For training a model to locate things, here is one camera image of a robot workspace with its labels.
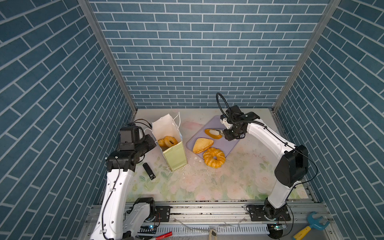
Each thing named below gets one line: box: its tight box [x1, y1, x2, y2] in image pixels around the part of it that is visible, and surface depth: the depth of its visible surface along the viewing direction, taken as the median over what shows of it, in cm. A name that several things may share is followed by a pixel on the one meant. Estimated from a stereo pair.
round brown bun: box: [157, 138, 169, 151], surface depth 93 cm
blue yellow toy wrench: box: [292, 211, 330, 240], surface depth 71 cm
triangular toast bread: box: [192, 138, 214, 154], surface depth 97 cm
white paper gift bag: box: [152, 112, 188, 172], surface depth 83 cm
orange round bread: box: [163, 135, 178, 148], surface depth 95 cm
